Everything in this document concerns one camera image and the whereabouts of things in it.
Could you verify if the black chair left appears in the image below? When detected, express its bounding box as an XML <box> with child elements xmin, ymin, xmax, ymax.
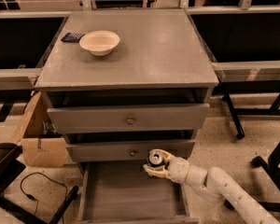
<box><xmin>0</xmin><ymin>143</ymin><xmax>78</xmax><ymax>224</ymax></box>

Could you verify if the black cable on floor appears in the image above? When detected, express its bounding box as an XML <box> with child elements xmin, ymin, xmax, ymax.
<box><xmin>20</xmin><ymin>172</ymin><xmax>69</xmax><ymax>224</ymax></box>

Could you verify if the bottom grey open drawer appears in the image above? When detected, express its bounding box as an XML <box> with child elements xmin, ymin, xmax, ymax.
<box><xmin>77</xmin><ymin>161</ymin><xmax>199</xmax><ymax>224</ymax></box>

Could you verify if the black table leg right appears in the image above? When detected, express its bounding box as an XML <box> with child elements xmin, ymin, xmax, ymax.
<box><xmin>224</xmin><ymin>91</ymin><xmax>245</xmax><ymax>139</ymax></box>

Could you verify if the cardboard box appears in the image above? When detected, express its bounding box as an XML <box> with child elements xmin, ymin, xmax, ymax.
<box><xmin>10</xmin><ymin>92</ymin><xmax>68</xmax><ymax>168</ymax></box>

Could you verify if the top grey drawer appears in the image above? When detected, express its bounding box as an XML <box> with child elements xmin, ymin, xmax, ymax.
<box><xmin>48</xmin><ymin>104</ymin><xmax>209</xmax><ymax>133</ymax></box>

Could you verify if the blue pepsi can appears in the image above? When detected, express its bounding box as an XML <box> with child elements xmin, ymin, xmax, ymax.
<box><xmin>147</xmin><ymin>150</ymin><xmax>164</xmax><ymax>168</ymax></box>

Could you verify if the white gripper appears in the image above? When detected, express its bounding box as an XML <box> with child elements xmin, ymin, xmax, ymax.
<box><xmin>143</xmin><ymin>149</ymin><xmax>190</xmax><ymax>184</ymax></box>

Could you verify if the grey drawer cabinet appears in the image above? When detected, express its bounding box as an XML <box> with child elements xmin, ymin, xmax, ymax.
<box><xmin>34</xmin><ymin>8</ymin><xmax>219</xmax><ymax>173</ymax></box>

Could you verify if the middle grey drawer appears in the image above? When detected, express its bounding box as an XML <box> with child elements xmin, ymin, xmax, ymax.
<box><xmin>66</xmin><ymin>139</ymin><xmax>195</xmax><ymax>162</ymax></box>

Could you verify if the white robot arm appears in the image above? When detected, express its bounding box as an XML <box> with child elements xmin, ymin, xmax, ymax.
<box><xmin>143</xmin><ymin>149</ymin><xmax>280</xmax><ymax>224</ymax></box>

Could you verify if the white bowl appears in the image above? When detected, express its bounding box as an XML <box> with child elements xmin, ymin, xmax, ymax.
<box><xmin>79</xmin><ymin>31</ymin><xmax>120</xmax><ymax>56</ymax></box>

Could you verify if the black chair base right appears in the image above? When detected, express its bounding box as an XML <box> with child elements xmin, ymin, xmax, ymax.
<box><xmin>223</xmin><ymin>121</ymin><xmax>280</xmax><ymax>220</ymax></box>

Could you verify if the dark calculator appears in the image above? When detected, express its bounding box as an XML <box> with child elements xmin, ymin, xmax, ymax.
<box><xmin>62</xmin><ymin>33</ymin><xmax>84</xmax><ymax>43</ymax></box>

